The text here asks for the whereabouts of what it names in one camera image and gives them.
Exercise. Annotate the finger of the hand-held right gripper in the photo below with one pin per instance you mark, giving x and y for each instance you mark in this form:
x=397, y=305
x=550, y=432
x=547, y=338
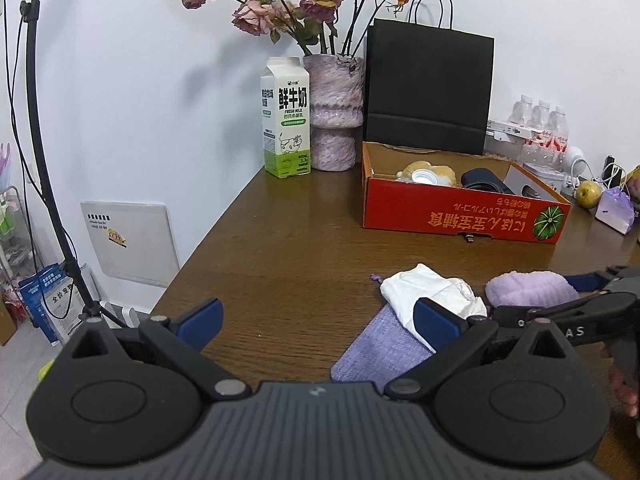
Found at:
x=560, y=310
x=582, y=282

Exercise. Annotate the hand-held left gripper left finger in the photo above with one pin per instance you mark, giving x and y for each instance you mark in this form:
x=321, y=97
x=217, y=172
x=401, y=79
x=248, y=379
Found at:
x=200, y=320

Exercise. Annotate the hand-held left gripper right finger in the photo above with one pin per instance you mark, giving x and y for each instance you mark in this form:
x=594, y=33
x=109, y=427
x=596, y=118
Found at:
x=437, y=322

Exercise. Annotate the white cloth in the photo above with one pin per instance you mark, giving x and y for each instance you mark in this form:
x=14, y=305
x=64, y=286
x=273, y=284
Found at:
x=430, y=290

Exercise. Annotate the lavender fluffy towel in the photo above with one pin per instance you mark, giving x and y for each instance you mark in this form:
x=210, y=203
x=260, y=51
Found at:
x=530, y=287

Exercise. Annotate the purple knit cloth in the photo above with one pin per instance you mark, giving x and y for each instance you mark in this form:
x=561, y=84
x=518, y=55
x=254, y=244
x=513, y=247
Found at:
x=380, y=355

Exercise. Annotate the orange cardboard box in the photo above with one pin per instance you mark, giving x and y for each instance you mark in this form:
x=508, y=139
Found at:
x=450, y=210

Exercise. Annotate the person's right hand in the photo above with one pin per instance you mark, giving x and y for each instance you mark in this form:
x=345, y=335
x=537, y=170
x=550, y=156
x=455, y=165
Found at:
x=629, y=392

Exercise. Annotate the purple tissue pack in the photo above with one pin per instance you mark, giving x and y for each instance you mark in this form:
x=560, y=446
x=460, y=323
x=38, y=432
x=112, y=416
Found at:
x=615, y=210

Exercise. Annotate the green apple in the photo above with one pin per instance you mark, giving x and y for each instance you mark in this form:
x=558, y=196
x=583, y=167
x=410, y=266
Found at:
x=589, y=194

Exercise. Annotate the printed tin box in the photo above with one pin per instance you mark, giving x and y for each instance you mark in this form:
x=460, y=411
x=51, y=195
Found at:
x=547, y=174

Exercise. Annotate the small white desk fan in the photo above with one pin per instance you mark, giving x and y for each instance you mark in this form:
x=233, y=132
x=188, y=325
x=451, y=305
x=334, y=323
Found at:
x=574, y=157

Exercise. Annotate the black rolled belt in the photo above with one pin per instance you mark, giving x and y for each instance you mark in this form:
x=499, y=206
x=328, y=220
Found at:
x=485, y=180

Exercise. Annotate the blue printed bag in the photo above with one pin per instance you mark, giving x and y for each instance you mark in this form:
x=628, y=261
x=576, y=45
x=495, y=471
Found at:
x=55, y=305

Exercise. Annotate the white round cap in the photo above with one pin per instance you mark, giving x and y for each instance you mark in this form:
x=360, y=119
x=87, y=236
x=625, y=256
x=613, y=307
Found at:
x=424, y=176

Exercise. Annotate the yellow and white plush toy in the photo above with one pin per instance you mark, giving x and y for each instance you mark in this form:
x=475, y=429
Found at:
x=445, y=172

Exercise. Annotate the clear water bottle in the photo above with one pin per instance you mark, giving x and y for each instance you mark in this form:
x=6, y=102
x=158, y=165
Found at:
x=520, y=112
x=557, y=130
x=540, y=117

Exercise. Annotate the clear jar of seeds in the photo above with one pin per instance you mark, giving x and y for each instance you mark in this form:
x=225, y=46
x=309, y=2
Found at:
x=500, y=147

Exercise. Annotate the white open carton box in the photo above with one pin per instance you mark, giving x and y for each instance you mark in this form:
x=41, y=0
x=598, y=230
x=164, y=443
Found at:
x=507, y=129

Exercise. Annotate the black light stand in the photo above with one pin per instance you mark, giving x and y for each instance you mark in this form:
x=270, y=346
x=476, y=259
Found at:
x=47, y=170

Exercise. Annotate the white and green milk carton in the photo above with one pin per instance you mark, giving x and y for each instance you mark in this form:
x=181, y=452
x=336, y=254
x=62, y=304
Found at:
x=287, y=120

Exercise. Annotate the black paper bag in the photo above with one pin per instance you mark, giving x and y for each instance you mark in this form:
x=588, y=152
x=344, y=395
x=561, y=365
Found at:
x=430, y=90

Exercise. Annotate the pink speckled vase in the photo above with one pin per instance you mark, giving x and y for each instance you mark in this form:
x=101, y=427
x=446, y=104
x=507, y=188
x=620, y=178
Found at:
x=332, y=110

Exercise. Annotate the dried pink roses bouquet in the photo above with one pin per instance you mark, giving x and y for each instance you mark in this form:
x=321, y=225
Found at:
x=300, y=5

